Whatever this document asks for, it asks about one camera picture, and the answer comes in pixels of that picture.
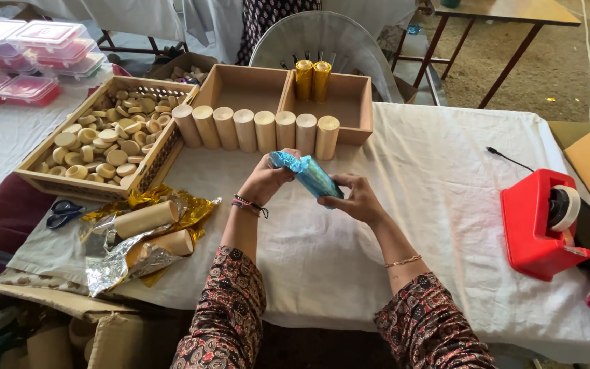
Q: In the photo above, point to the red tape dispenser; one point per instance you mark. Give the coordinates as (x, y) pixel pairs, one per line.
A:
(528, 230)

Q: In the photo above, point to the wooden lattice tray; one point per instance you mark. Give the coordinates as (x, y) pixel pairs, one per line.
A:
(159, 161)

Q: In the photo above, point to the person's left fingers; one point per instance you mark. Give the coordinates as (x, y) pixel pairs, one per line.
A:
(290, 156)

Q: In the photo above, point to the person's right hand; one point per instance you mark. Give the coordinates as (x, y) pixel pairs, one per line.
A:
(366, 202)

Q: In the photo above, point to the plain wooden box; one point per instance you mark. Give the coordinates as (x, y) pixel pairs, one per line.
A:
(244, 89)
(349, 107)

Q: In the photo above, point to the white tablecloth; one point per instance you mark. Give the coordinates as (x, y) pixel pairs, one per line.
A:
(428, 205)

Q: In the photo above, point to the brown folding table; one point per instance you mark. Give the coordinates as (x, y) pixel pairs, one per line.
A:
(505, 13)

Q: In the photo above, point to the open cardboard box with scraps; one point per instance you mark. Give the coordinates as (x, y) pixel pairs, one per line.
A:
(44, 328)

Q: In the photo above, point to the maroon cloth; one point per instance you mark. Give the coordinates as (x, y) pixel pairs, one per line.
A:
(3, 215)

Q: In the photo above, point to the person's left hand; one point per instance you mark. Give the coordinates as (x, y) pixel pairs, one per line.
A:
(261, 179)

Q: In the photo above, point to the bare wooden cylinder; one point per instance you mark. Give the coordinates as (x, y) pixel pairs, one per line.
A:
(174, 242)
(146, 219)

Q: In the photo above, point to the row of wooden cylinders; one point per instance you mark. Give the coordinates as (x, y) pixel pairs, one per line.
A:
(254, 130)

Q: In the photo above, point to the heap of wooden caps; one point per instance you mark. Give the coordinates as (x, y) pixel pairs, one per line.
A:
(110, 138)

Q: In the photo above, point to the white plastic chair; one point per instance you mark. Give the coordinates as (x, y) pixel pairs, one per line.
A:
(320, 38)

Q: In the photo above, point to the small cardboard box with bits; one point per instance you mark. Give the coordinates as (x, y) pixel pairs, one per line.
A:
(185, 69)

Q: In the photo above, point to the gold foil wrapped cylinder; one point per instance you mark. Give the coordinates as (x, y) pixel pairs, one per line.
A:
(321, 81)
(303, 79)

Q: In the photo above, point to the white tape roll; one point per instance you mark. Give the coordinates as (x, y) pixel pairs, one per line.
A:
(571, 207)

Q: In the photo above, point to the stack of clear plastic containers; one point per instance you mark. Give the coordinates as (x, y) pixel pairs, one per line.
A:
(28, 56)

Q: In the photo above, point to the crumpled silver foil sheet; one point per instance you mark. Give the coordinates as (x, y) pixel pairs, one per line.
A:
(108, 264)

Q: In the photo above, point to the crumpled gold foil sheet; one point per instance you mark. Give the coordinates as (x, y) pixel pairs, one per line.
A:
(197, 212)

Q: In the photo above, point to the colourful thread wrist bands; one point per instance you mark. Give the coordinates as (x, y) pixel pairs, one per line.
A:
(249, 204)

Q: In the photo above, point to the blue foil cylinder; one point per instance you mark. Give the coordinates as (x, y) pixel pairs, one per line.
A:
(315, 179)

